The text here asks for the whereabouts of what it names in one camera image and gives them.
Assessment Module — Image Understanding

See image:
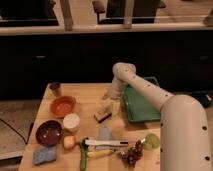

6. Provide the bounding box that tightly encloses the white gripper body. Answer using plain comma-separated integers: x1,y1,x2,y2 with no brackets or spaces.
103,88,120,115

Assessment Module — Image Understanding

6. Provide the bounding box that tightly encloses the whiteboard eraser black base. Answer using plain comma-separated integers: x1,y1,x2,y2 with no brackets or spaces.
94,107,112,123

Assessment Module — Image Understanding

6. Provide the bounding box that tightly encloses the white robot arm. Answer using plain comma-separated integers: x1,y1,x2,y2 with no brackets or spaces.
105,62,213,171

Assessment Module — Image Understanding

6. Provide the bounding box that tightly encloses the green plastic tray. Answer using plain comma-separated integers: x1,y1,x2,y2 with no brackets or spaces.
123,85,160,124

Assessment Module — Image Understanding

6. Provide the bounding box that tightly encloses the light blue cloth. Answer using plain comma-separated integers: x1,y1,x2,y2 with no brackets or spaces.
95,126,114,150

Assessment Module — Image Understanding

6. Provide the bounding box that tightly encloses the white round container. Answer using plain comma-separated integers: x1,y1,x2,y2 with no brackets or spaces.
63,113,80,132

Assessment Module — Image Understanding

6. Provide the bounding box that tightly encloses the orange bowl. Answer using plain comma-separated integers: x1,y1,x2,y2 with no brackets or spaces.
50,96,76,118

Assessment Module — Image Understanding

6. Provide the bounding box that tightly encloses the green pear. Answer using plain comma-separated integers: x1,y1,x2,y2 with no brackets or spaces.
144,134,160,150

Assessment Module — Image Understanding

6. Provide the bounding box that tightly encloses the small metal cup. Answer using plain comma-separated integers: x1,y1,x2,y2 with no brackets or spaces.
49,82,61,97

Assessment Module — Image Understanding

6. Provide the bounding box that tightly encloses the yellow corn cob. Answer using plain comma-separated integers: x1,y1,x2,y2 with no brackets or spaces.
87,150,114,158

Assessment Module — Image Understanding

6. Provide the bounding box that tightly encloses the green cucumber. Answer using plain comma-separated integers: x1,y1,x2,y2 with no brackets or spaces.
79,143,87,171

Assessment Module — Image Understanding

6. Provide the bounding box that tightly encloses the bunch of red grapes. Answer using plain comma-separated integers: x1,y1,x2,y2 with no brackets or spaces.
117,140,143,168

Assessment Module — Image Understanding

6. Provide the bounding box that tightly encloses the dark red bowl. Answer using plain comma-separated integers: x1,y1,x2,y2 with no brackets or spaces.
35,120,63,147

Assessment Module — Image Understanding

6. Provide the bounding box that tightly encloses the black office chair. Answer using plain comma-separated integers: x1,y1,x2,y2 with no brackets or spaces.
92,0,166,25

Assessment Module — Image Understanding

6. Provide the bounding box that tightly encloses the blue sponge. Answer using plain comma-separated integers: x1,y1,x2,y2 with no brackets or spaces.
32,146,57,165

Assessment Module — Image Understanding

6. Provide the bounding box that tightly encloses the white black handled tool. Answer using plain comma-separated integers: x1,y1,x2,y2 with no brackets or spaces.
83,139,129,147

